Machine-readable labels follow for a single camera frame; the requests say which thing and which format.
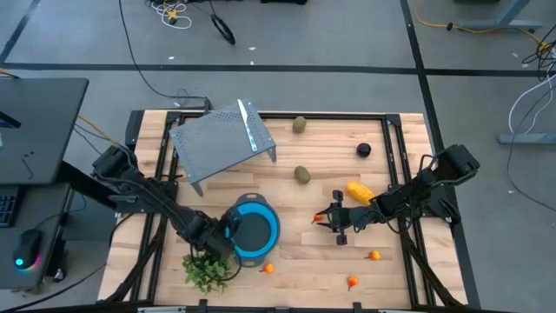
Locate grey desk leg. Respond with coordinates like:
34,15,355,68
458,0,544,31

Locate black keyboard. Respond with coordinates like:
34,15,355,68
0,186,21,229

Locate blue collapsible bowl grey rim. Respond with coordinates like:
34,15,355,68
223,192,281,269

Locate black coiled cable loop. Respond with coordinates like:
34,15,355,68
209,12,237,46

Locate white cable bundle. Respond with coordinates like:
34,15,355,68
147,0,193,30

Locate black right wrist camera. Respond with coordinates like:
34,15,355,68
349,203,377,230

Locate grey desk foot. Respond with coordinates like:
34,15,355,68
497,132,556,145

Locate long black floor cable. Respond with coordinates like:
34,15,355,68
117,0,214,112

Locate thin black floor cable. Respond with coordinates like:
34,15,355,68
506,86,556,214

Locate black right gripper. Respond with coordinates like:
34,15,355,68
314,190,354,246

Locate green artificial plant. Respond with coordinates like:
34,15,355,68
181,251,235,296

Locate white floor cable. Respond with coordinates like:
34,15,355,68
507,73,556,136

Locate yellow cable by desk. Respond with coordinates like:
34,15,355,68
76,115,118,147

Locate black cable under desk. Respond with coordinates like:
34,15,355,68
0,212,131,313

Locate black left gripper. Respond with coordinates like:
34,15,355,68
190,207,243,263

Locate dark grey desk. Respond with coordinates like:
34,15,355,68
0,182,73,290

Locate yellow floor cable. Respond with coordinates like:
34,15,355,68
412,0,551,51

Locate grey perforated metal stand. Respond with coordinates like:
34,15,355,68
168,97,278,197

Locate black aluminium table frame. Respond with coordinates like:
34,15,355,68
98,108,481,313

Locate black mouse with glowing light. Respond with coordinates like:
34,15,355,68
11,229,43,271

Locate black desk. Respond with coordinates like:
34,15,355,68
0,77,90,186

